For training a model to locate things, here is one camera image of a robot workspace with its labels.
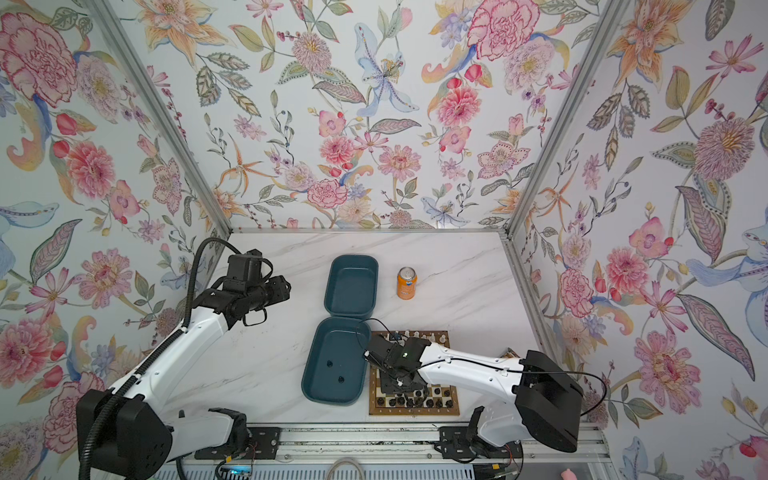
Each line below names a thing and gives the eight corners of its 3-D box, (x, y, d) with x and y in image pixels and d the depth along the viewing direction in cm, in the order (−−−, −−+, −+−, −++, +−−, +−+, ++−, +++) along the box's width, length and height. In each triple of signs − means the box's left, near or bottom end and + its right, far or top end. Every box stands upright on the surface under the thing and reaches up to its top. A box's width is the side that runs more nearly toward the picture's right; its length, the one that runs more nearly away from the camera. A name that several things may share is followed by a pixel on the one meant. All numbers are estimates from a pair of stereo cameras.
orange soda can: (397, 300, 102) (399, 281, 94) (397, 286, 106) (398, 266, 98) (414, 300, 103) (417, 281, 94) (413, 286, 106) (415, 266, 98)
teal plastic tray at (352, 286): (325, 318, 99) (322, 308, 94) (332, 265, 113) (330, 255, 108) (378, 318, 99) (378, 309, 94) (379, 265, 113) (379, 255, 108)
